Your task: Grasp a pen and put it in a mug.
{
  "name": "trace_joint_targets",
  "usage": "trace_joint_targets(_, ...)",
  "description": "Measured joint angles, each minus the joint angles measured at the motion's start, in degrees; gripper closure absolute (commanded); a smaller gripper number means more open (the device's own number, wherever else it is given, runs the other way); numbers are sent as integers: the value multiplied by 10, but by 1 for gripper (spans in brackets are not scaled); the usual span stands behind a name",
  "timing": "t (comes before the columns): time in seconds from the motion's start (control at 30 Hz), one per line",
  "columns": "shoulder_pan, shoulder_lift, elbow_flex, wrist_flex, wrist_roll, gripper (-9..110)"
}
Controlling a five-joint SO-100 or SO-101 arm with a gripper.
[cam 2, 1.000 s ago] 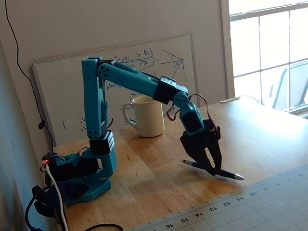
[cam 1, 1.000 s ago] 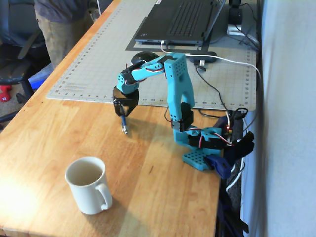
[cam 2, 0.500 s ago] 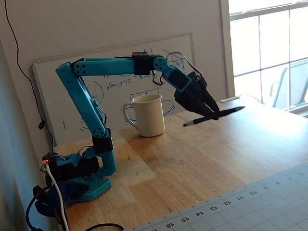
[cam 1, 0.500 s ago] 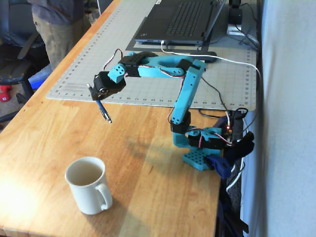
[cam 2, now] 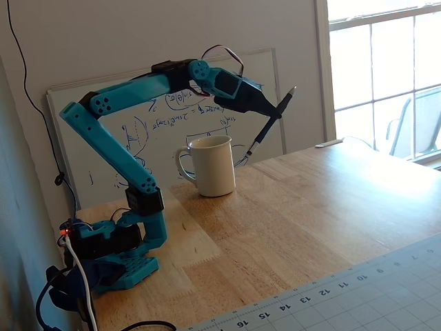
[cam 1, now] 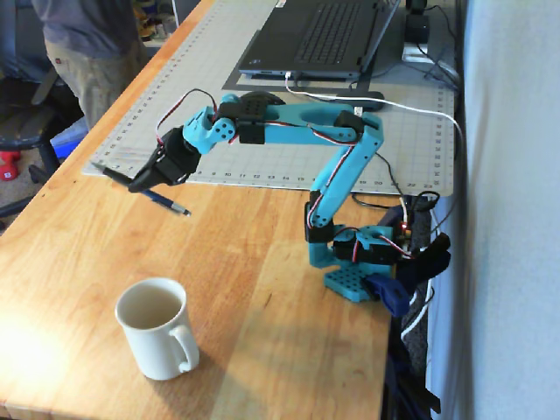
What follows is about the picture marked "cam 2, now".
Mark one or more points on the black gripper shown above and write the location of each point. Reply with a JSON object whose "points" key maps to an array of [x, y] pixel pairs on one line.
{"points": [[251, 95]]}

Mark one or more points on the black pen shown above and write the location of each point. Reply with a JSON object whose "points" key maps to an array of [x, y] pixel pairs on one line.
{"points": [[263, 132]]}

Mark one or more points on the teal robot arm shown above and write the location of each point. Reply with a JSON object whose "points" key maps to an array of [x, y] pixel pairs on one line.
{"points": [[113, 145]]}

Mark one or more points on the white ceramic mug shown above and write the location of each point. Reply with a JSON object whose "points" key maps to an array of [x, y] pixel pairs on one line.
{"points": [[215, 165]]}

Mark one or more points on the small white strip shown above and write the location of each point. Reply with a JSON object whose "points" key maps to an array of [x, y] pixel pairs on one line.
{"points": [[329, 143]]}

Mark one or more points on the whiteboard with blue writing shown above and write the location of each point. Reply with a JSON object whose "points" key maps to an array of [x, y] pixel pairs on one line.
{"points": [[165, 124]]}

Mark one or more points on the white framed window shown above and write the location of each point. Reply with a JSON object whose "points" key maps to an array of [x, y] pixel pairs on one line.
{"points": [[371, 69]]}

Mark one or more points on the metal patio chair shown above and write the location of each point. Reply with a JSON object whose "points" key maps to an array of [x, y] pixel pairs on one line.
{"points": [[401, 131]]}

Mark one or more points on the grey gridded cutting mat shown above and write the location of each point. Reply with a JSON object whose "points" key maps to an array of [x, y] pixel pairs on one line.
{"points": [[361, 303]]}

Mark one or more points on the dark blue clamp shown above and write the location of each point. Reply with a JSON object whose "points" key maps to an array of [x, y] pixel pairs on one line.
{"points": [[100, 272]]}

